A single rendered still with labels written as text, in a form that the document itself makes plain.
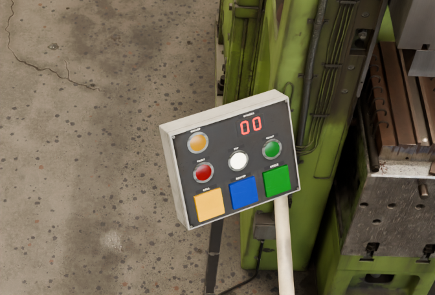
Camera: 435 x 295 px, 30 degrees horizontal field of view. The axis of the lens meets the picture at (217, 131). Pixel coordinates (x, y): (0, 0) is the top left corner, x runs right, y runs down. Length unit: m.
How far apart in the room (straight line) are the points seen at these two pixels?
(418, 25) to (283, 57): 0.42
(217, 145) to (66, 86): 1.78
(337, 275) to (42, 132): 1.46
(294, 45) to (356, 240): 0.74
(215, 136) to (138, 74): 1.77
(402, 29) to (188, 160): 0.62
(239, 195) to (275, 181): 0.11
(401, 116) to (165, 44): 1.76
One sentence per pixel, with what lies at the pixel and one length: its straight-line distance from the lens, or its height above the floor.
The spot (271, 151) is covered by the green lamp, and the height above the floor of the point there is 1.09.
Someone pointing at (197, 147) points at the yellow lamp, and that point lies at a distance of 2.05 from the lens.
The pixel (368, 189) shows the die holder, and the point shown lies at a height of 0.84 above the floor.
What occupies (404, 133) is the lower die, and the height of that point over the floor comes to 0.99.
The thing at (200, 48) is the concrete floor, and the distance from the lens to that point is 3.93.
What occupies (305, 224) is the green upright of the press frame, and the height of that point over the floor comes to 0.34.
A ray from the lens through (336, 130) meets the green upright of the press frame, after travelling 2.52.
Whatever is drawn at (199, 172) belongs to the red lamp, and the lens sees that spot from 2.08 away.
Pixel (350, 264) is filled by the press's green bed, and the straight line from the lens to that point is 2.80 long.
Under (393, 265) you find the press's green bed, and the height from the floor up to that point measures 0.41.
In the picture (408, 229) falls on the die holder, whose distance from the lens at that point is 2.65.
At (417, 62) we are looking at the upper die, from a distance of 2.13.
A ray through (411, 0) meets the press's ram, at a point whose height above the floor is 1.52.
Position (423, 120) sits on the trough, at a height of 0.99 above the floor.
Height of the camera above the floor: 2.77
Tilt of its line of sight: 50 degrees down
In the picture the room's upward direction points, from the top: 6 degrees clockwise
